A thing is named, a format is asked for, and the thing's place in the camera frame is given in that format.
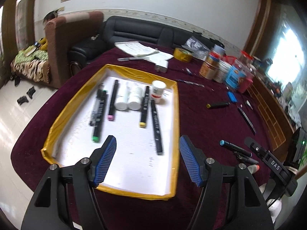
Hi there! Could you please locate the white plastic bottle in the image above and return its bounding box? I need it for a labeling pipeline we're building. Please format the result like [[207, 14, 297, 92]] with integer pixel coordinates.
[[129, 83, 143, 111], [115, 81, 130, 111]]

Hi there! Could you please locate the green cloth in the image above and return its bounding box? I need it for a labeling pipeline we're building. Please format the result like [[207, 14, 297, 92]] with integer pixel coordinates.
[[16, 48, 50, 60]]

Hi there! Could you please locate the blue-capped black pen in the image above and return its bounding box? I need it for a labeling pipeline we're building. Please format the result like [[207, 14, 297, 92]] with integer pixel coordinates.
[[237, 105, 257, 135]]

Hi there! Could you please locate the light-blue-capped black marker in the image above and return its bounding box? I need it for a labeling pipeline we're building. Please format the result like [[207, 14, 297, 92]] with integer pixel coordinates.
[[219, 140, 252, 158]]

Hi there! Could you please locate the white charger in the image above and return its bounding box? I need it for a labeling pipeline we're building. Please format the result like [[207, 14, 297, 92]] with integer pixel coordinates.
[[155, 61, 169, 73]]

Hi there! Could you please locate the person's right hand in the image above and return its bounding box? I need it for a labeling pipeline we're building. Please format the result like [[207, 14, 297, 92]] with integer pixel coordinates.
[[261, 183, 284, 223]]

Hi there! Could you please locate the white plastic jar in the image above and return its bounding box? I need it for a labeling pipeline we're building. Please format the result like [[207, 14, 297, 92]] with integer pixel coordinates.
[[213, 60, 232, 83]]

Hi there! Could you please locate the wooden sideboard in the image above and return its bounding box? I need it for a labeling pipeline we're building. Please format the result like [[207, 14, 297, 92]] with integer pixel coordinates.
[[247, 77, 298, 154]]

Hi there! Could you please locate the white paper notebook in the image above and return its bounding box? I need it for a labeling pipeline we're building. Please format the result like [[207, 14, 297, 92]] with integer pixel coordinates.
[[115, 41, 174, 63]]

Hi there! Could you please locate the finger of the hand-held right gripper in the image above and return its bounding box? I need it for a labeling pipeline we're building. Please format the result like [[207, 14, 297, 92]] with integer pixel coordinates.
[[245, 136, 270, 161]]

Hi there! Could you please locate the pink-capped black marker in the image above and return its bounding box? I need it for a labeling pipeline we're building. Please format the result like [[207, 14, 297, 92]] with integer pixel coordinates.
[[107, 80, 120, 121]]

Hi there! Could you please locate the yellow-capped black marker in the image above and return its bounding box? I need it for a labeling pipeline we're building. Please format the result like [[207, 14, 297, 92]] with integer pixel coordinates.
[[139, 86, 150, 128]]

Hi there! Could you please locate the olive-capped black marker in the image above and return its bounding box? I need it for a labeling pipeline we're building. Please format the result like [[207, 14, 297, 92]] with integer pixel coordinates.
[[207, 102, 230, 109]]

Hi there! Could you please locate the brown armchair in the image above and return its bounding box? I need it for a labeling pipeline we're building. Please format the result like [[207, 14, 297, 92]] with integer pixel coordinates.
[[44, 11, 105, 89]]

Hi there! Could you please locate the plain black marker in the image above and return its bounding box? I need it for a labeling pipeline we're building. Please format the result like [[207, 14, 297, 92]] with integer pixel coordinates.
[[150, 100, 164, 155]]

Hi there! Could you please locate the clear plastic bag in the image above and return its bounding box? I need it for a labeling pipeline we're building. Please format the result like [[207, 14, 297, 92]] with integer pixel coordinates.
[[182, 36, 212, 59]]

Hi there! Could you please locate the yellow taped cardboard tray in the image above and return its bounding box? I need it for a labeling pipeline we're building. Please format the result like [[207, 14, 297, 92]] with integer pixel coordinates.
[[41, 64, 180, 202]]

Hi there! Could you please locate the orange label jar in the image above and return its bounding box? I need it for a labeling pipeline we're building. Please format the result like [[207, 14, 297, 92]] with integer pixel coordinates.
[[199, 57, 220, 80]]

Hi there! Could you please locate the printed blanket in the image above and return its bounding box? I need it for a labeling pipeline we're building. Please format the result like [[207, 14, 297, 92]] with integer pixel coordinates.
[[11, 53, 51, 83]]

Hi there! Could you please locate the clear jar with blue label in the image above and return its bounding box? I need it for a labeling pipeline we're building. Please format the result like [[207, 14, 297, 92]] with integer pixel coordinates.
[[224, 50, 254, 92]]

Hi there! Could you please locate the clear gel pen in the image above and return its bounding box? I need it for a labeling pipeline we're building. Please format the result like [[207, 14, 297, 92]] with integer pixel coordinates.
[[89, 83, 105, 127]]

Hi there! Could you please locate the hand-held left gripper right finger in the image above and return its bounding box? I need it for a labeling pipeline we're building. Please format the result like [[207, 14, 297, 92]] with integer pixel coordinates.
[[179, 135, 275, 230]]

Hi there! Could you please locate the yellow tape roll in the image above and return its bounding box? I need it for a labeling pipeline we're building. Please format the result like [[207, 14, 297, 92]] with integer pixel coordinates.
[[174, 48, 193, 63]]

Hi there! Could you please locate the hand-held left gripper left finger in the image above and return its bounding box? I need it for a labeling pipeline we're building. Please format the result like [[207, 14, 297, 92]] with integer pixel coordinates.
[[21, 135, 117, 230]]

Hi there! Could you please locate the green-capped black marker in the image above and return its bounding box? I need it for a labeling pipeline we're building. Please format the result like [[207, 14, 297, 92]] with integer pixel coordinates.
[[92, 90, 108, 143]]

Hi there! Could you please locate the white bottle with red label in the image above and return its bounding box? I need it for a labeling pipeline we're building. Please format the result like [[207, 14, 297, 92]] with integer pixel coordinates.
[[151, 80, 166, 100]]

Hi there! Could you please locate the black leather sofa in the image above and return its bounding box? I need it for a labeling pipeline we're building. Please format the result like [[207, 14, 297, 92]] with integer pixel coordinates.
[[68, 16, 226, 65]]

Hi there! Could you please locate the pink knitted cup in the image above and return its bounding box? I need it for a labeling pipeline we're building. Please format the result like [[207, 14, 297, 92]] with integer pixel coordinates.
[[237, 72, 255, 94]]

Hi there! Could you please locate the wooden glass door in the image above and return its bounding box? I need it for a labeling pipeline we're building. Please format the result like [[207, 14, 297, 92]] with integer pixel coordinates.
[[0, 0, 37, 89]]

